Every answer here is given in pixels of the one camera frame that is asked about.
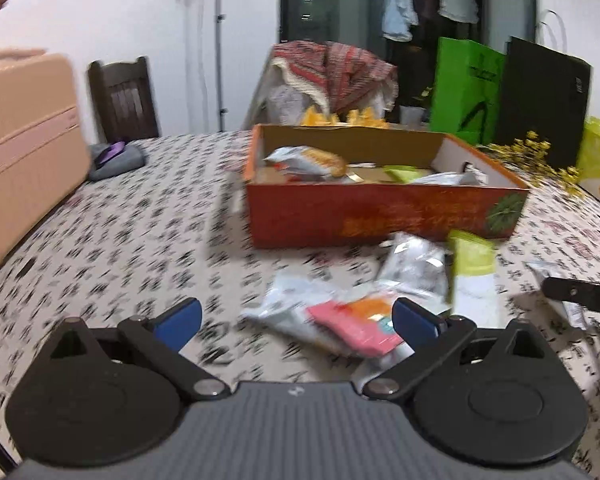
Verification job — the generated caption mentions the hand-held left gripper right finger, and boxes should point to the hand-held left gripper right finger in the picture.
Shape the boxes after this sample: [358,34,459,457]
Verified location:
[362,297,561,403]

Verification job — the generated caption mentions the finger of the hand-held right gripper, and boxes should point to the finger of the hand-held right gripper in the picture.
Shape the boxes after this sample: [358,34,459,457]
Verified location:
[541,276,600,318]

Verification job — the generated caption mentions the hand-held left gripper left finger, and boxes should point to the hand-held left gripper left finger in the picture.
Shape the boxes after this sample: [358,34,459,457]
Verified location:
[27,297,231,402]

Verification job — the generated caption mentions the grey snack packet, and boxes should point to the grey snack packet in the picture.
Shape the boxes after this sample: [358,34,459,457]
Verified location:
[377,231,453,301]

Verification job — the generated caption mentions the pink orange snack packet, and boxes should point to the pink orange snack packet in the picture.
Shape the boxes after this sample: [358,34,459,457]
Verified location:
[306,296,406,358]

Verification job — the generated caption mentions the green white snack packet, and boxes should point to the green white snack packet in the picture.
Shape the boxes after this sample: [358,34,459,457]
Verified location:
[446,229,498,317]

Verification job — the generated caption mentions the silver snack packet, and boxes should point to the silver snack packet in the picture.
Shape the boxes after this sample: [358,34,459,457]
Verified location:
[240,267,361,356]

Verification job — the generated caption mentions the orange cardboard box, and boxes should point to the orange cardboard box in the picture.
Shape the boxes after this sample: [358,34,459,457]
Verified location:
[244,124,531,250]

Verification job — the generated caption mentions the small green snack packet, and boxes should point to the small green snack packet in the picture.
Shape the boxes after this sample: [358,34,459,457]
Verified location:
[382,165,423,184]

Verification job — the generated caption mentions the snack packets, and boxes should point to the snack packets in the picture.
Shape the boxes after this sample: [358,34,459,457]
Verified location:
[264,146,348,181]

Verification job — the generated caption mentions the yellow flower branch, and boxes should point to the yellow flower branch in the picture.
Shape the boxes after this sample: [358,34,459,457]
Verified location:
[490,131,588,206]

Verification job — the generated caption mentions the grey pouch with purple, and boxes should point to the grey pouch with purple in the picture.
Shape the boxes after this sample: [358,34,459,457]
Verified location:
[87,141,147,182]

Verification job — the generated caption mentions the black paper bag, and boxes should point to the black paper bag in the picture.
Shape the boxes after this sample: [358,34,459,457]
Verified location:
[495,10,593,171]

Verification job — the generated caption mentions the yellow artificial sunflowers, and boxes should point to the yellow artificial sunflowers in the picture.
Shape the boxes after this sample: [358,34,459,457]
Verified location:
[300,106,388,128]

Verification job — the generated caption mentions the dark wooden chair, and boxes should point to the dark wooden chair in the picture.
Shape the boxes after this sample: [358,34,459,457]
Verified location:
[88,56,161,143]

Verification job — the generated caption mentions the pink suitcase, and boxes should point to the pink suitcase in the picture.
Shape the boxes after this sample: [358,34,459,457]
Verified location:
[0,50,92,275]

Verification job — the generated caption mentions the green paper bag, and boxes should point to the green paper bag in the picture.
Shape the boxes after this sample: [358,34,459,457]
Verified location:
[429,36,507,146]

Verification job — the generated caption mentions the red patterned cloth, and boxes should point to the red patterned cloth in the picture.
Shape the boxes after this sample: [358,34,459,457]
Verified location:
[271,41,400,113]

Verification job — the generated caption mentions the hanging blue shirt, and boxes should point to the hanging blue shirt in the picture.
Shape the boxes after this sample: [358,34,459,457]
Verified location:
[382,0,421,42]

